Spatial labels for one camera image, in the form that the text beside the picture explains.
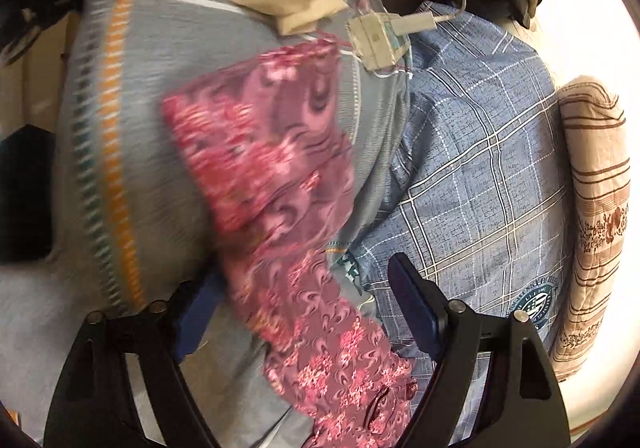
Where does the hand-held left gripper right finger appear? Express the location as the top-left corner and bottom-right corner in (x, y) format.
(387, 252), (572, 448)

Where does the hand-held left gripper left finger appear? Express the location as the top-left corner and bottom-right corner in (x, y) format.
(44, 277), (226, 448)

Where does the pink floral cloth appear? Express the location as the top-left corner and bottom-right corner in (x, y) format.
(161, 41), (418, 448)

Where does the blue plaid quilt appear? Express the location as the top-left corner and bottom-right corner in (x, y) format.
(345, 1), (576, 448)

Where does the brown striped pillow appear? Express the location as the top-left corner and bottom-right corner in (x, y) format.
(550, 75), (632, 381)

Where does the black box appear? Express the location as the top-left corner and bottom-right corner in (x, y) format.
(0, 125), (56, 264)

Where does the grey patterned bed sheet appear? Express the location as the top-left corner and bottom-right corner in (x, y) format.
(0, 0), (416, 448)

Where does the white power adapter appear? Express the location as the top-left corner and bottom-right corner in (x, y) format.
(347, 12), (438, 75)

